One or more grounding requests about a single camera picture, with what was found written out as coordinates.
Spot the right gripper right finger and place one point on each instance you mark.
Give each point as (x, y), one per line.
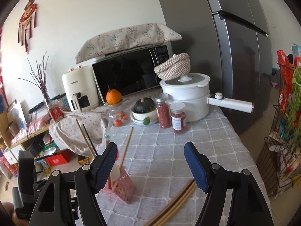
(248, 205)

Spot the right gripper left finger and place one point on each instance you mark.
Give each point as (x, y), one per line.
(89, 180)

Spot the white plastic spoon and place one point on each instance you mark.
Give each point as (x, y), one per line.
(114, 176)

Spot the pink perforated utensil basket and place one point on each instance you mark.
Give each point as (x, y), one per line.
(122, 189)

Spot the tan wooden chopstick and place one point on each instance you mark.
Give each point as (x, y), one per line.
(176, 204)

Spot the brown wooden chopstick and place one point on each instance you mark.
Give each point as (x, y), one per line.
(169, 203)

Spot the light wooden chopstick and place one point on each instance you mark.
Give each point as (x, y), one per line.
(181, 206)

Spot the red box on floor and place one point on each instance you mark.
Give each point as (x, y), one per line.
(60, 158)

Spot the floral cloth cover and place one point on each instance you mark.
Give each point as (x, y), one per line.
(68, 132)

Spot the dried branches vase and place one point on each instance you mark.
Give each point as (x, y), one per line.
(39, 80)

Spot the grey checked tablecloth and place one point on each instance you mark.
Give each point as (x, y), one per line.
(156, 164)

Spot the clear jar with tomatoes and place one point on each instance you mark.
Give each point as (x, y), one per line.
(119, 116)

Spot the green vegetables bunch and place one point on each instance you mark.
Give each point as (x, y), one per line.
(294, 107)

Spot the white bowl with plate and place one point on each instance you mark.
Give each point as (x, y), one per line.
(138, 118)

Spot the orange pumpkin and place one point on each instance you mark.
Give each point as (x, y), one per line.
(113, 96)

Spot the white air fryer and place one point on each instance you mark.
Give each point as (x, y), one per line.
(81, 89)

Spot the red dates jar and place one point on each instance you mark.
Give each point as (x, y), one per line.
(178, 117)

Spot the dark green pumpkin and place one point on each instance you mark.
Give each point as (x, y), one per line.
(144, 105)

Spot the goji berry jar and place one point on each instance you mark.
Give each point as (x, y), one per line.
(163, 110)

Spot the white electric pot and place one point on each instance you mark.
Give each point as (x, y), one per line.
(194, 91)

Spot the black microwave oven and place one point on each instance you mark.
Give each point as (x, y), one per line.
(130, 71)

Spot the grey refrigerator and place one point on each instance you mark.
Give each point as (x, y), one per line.
(227, 40)

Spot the floral microwave cover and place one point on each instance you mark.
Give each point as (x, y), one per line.
(126, 38)

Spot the red chinese knot decoration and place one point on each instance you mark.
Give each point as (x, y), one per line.
(27, 22)

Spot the black wire rack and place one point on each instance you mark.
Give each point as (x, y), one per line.
(279, 160)

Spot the woven rope basket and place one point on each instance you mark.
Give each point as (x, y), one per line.
(174, 67)

